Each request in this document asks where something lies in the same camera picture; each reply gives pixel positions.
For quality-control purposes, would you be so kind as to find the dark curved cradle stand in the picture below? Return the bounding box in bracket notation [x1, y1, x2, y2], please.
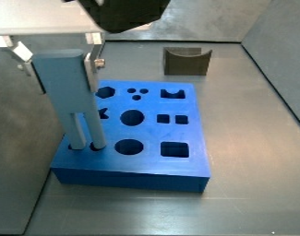
[164, 47, 213, 76]

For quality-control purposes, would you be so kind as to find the blue shape-sorting board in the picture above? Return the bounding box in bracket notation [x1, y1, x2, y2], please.
[51, 80, 212, 193]

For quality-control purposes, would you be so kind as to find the grey gripper plate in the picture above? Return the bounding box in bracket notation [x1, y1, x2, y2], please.
[0, 0, 105, 92]

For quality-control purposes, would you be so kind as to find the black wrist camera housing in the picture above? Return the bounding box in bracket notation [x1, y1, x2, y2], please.
[62, 0, 171, 33]

